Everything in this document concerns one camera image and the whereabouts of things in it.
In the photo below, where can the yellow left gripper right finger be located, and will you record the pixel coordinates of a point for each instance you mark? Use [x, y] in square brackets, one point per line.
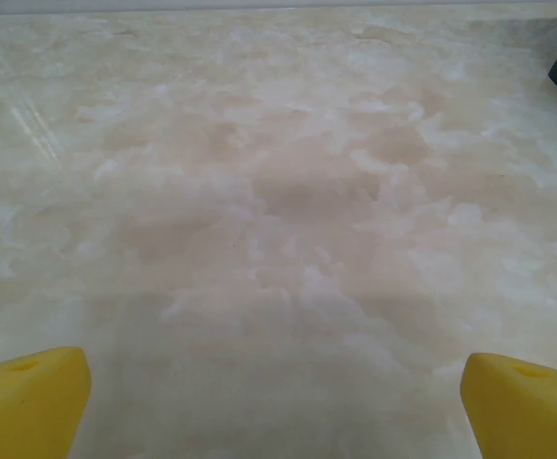
[531, 416]

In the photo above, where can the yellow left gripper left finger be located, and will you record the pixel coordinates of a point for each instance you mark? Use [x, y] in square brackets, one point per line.
[25, 411]

